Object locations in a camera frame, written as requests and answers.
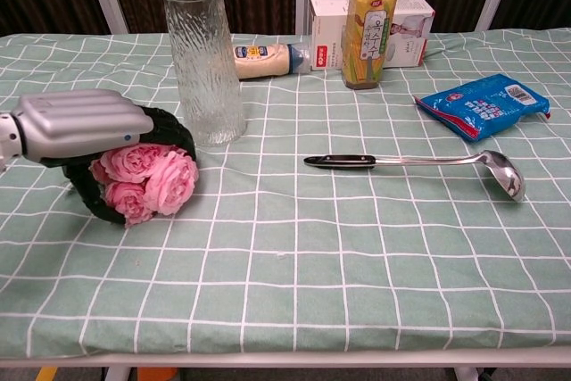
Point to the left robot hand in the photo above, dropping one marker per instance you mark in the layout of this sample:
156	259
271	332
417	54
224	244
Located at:
89	131

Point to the pink artificial flower bouquet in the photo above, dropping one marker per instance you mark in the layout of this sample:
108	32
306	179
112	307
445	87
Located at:
149	180

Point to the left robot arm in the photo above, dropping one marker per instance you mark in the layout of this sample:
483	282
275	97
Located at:
6	140

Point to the clear textured glass vase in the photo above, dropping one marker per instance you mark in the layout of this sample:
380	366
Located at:
203	64

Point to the mayonnaise squeeze bottle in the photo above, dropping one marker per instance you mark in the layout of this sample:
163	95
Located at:
267	60

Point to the green checkered tablecloth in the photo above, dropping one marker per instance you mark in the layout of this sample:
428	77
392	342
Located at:
285	220

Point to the yellow floor tape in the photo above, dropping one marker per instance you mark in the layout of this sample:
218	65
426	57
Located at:
46	373

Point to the yellow tea drink bottle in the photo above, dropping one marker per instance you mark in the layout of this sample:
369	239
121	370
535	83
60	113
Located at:
368	26

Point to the white cardboard box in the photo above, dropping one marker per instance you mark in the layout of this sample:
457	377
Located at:
401	28

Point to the blue snack bag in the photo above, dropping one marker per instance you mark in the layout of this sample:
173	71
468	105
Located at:
484	104

